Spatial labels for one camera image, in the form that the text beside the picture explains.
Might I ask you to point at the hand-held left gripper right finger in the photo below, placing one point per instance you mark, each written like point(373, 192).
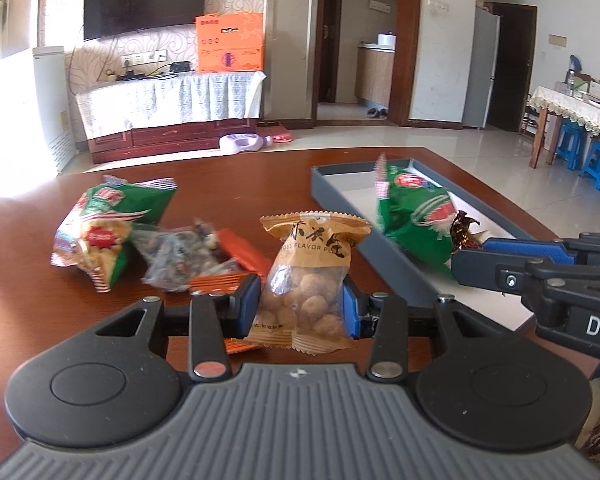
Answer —
point(350, 310)

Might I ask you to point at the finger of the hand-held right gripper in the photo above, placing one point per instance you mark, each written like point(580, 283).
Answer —
point(480, 267)
point(520, 249)

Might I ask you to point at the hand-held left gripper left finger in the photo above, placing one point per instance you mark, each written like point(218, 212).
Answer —
point(250, 305)

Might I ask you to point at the orange foil snack packet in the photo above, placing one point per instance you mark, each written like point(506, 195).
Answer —
point(245, 255)

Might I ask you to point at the tan bag of nut balls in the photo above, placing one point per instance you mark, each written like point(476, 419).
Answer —
point(305, 280)

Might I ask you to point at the green snack bag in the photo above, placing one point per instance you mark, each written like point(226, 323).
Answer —
point(415, 220)
point(100, 230)

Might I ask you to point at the clear bag of seeds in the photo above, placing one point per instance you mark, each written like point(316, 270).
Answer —
point(175, 260)

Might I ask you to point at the grey tray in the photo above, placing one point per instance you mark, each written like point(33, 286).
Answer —
point(350, 185)

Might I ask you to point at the brown gold wrapped candy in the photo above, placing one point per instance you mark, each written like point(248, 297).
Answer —
point(465, 232)

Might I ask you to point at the dining table with lace cloth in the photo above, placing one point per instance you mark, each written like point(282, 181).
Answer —
point(580, 110)

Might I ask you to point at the purple white bottle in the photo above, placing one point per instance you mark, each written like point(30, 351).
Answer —
point(242, 142)

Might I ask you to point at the pink floor item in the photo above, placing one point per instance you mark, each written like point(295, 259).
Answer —
point(280, 136)

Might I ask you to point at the white box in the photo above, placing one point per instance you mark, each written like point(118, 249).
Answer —
point(596, 91)

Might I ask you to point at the silver refrigerator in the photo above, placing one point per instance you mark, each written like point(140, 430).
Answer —
point(480, 70)

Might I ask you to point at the dark wooden door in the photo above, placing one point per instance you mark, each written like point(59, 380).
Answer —
point(515, 65)

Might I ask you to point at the pair of slippers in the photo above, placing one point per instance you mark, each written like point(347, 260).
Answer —
point(378, 112)

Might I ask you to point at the red wooden television cabinet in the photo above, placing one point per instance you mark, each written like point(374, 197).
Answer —
point(170, 137)

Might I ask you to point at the wooden kitchen counter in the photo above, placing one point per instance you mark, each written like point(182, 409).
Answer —
point(375, 75)

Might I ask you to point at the cloth-covered tv cabinet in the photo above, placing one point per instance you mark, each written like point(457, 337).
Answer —
point(170, 100)

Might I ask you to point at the white pot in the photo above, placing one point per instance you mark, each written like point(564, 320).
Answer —
point(387, 40)

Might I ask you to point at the orange gift box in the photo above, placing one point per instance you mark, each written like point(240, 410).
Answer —
point(230, 30)
point(230, 59)

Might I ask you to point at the black set-top box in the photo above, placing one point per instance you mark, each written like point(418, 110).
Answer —
point(181, 67)

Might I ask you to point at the flat black device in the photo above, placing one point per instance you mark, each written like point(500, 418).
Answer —
point(131, 77)

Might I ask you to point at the white standing air conditioner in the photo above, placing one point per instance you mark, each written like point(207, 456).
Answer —
point(50, 110)

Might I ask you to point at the beige wall panel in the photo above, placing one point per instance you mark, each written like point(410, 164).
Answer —
point(558, 41)

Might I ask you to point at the white light switch panel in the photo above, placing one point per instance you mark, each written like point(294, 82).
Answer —
point(437, 7)

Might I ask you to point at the white wall socket strip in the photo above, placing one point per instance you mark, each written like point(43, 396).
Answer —
point(142, 58)

